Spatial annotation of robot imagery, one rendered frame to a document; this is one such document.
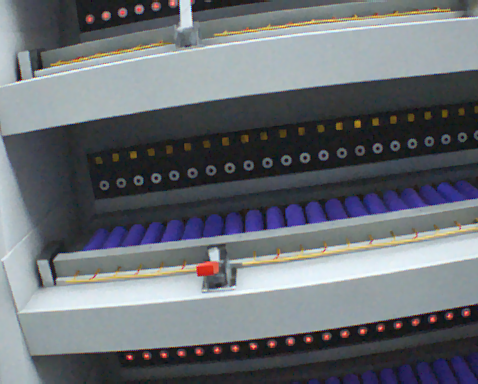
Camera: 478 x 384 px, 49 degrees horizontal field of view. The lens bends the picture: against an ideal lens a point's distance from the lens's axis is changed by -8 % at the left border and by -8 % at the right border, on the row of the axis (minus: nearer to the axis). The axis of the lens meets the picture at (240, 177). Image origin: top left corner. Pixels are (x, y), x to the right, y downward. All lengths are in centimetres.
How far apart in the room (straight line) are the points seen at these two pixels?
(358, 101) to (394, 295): 27
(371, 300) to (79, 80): 31
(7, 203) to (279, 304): 25
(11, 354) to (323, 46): 38
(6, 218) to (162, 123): 24
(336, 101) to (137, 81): 27
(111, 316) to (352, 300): 20
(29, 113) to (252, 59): 20
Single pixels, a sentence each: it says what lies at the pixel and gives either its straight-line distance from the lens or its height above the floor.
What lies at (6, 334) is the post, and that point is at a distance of 52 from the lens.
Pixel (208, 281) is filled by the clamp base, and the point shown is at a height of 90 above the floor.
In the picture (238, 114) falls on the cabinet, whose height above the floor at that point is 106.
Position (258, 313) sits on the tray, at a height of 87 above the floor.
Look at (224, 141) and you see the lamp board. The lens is 61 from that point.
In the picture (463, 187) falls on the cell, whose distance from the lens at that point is 60.
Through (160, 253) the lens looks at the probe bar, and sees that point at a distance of 51.
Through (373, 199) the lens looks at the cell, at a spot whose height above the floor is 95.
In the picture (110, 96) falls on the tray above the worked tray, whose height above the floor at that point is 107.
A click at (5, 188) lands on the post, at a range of 52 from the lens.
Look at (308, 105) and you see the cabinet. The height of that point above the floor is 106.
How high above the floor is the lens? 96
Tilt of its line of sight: 3 degrees up
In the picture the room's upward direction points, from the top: 8 degrees counter-clockwise
